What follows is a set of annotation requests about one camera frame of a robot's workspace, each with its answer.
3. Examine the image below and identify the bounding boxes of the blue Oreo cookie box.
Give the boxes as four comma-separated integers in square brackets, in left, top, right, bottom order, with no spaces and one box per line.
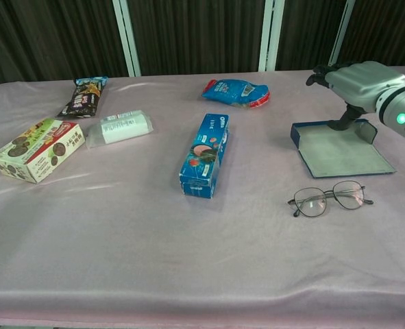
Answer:
[178,113,231,199]

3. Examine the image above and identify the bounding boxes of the clear white labelled packet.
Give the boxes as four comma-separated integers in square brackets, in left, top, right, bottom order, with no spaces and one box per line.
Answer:
[84,109,154,151]

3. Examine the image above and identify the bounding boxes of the blue red snack bag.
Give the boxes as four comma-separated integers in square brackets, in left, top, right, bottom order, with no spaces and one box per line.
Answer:
[201,77,271,110]

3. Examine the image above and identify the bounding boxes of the thin-framed eyeglasses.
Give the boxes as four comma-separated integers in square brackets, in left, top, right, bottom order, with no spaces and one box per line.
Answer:
[286,180,374,218]

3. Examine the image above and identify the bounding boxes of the cream red cookie box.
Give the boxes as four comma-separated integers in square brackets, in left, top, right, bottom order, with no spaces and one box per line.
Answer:
[0,118,86,184]

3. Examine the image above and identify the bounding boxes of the blue glasses case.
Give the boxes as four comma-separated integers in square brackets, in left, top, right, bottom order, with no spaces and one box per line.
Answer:
[290,118,397,179]

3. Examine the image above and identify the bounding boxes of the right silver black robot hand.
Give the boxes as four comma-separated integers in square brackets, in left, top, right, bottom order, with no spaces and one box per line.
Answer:
[306,60,405,132]

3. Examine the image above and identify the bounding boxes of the white frame post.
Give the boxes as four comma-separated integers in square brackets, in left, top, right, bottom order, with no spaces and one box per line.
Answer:
[112,0,142,77]
[327,0,356,69]
[258,0,286,73]

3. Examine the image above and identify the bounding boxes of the dark chocolate snack bag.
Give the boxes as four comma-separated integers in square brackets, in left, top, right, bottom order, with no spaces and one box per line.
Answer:
[57,75,109,119]

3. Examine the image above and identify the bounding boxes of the pink tablecloth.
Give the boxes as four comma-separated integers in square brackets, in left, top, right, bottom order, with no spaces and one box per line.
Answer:
[0,65,405,326]

